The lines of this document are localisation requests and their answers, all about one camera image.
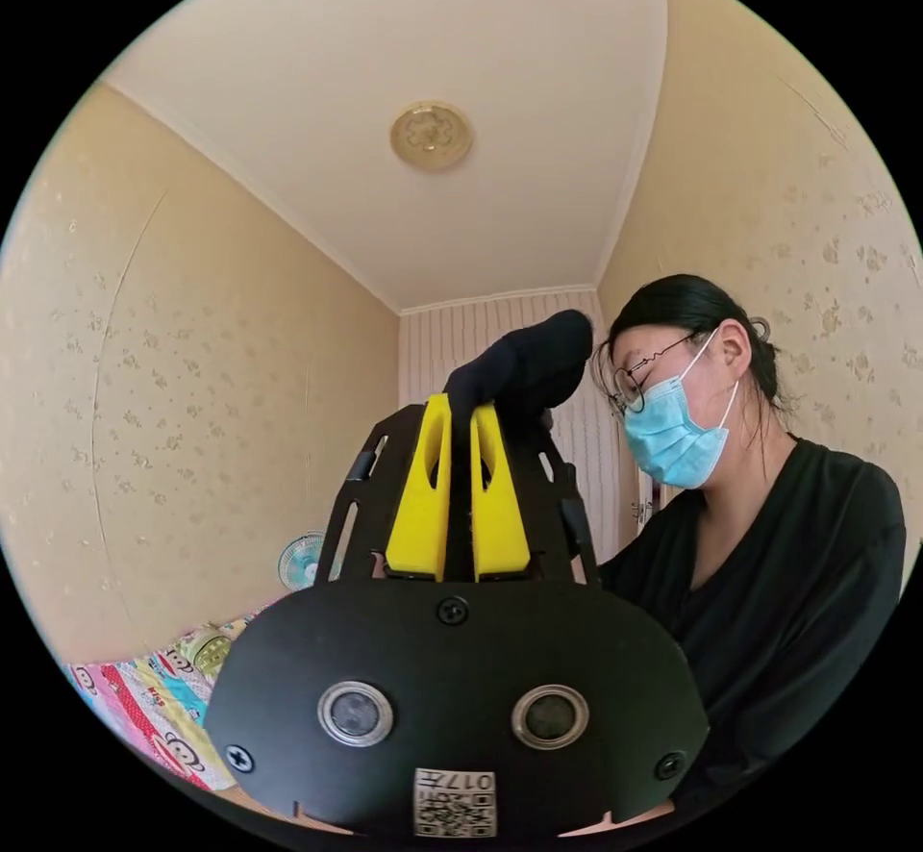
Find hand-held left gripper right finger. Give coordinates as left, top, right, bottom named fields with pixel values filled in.
left=470, top=401, right=530, bottom=585

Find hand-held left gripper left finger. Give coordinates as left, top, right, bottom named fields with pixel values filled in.
left=385, top=393, right=454, bottom=584

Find black long pants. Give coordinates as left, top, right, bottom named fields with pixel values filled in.
left=441, top=309, right=595, bottom=428

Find electric fan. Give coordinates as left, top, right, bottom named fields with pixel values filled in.
left=278, top=531, right=341, bottom=592

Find person's body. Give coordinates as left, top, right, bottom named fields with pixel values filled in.
left=589, top=274, right=909, bottom=840

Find bed with printed sheet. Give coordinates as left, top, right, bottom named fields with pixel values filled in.
left=64, top=595, right=279, bottom=792

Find round ceiling lamp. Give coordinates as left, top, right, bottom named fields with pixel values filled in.
left=389, top=101, right=475, bottom=173

